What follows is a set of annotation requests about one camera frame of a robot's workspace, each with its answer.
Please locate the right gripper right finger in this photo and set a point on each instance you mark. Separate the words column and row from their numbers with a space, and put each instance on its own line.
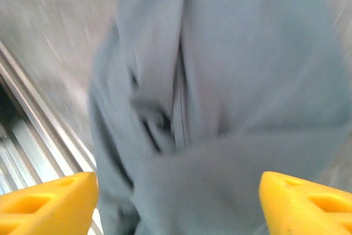
column 302, row 210

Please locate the grey t-shirt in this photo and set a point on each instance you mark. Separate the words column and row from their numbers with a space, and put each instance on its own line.
column 233, row 81

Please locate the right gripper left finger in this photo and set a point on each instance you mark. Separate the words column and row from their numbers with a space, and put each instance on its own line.
column 55, row 207

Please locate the long aluminium base rail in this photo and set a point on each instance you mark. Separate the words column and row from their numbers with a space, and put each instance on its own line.
column 41, row 141

